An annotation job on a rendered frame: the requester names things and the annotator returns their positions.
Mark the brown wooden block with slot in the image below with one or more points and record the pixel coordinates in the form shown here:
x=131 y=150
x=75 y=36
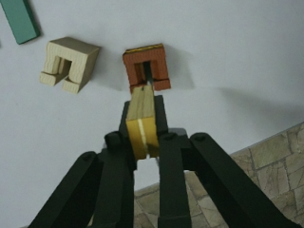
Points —
x=133 y=60

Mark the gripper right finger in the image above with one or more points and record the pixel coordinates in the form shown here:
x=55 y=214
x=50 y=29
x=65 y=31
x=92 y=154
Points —
x=239 y=200

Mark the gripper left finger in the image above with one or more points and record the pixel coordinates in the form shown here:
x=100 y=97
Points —
x=72 y=203

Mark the tan wooden block with slot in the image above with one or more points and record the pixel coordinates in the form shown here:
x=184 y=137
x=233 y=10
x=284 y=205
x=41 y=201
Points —
x=75 y=69

